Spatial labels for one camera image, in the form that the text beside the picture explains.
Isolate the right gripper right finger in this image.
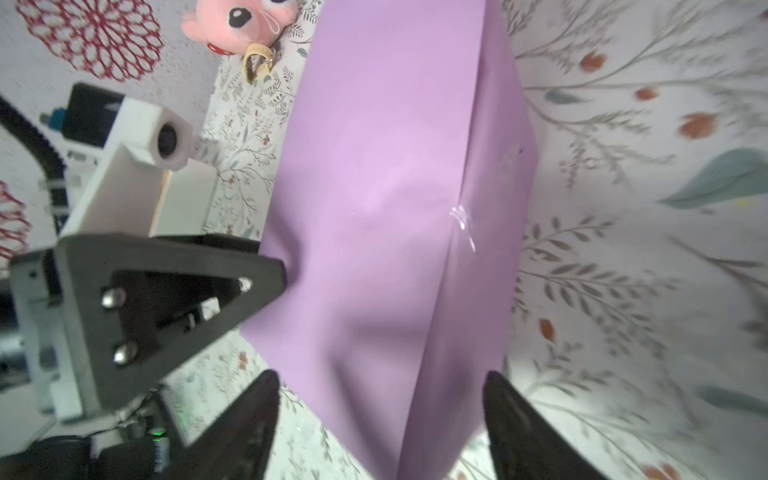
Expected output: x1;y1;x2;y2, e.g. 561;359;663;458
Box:
482;370;605;480

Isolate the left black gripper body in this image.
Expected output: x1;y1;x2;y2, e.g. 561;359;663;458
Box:
1;249;84;423

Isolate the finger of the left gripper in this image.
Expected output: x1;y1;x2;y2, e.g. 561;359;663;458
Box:
53;234;287;411

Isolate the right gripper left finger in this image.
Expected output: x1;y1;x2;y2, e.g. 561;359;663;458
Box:
161;369;280;480

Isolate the pink wrapping paper sheet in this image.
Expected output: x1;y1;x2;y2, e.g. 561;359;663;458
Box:
241;1;538;479

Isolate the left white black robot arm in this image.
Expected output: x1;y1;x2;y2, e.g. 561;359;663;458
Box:
1;83;287;479

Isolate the white wooden tissue box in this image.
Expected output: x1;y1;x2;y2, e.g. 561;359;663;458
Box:
149;159;218;236

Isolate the pink plush toy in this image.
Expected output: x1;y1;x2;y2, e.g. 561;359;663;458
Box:
181;0;299;83

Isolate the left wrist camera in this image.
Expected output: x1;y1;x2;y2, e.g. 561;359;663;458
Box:
59;82;194;238

